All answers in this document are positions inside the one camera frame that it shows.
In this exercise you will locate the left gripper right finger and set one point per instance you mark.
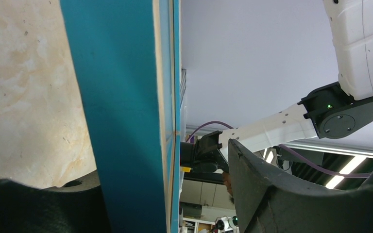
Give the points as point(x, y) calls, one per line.
point(269, 200)

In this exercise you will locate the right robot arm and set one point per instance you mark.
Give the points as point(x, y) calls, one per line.
point(333, 111)

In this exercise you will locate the wooden picture frame blue edge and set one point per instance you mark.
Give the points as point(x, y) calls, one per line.
point(126, 56)

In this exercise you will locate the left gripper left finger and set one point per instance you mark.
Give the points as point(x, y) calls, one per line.
point(76, 207)

